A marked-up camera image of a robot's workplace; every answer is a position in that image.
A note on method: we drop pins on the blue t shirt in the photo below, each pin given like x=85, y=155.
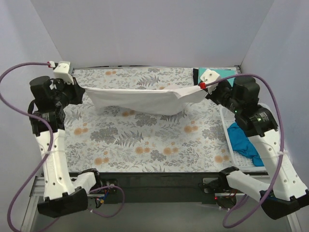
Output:
x=241, y=144

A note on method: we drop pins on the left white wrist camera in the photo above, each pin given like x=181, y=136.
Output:
x=64, y=71

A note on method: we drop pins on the white plastic basket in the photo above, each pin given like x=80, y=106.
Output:
x=239, y=161

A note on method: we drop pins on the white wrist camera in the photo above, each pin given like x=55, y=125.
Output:
x=64, y=71
x=206, y=80

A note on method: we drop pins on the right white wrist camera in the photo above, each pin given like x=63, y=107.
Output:
x=206, y=80

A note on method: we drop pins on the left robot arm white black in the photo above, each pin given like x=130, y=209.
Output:
x=62, y=196

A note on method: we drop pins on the aluminium frame rail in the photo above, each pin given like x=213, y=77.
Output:
x=38, y=187

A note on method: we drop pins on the white t shirt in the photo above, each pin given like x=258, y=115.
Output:
x=168, y=101

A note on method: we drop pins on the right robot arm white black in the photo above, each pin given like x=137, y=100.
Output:
x=286, y=193

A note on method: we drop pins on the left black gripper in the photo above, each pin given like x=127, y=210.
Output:
x=75, y=91

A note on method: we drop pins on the floral patterned table mat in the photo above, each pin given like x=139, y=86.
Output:
x=115, y=139

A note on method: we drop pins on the folded teal t shirt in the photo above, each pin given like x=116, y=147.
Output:
x=223, y=73

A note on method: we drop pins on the folded black t shirt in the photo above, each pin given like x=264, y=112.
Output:
x=196, y=76

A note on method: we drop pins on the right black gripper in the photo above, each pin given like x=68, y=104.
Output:
x=213, y=94

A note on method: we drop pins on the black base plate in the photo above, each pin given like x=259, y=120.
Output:
x=164, y=187

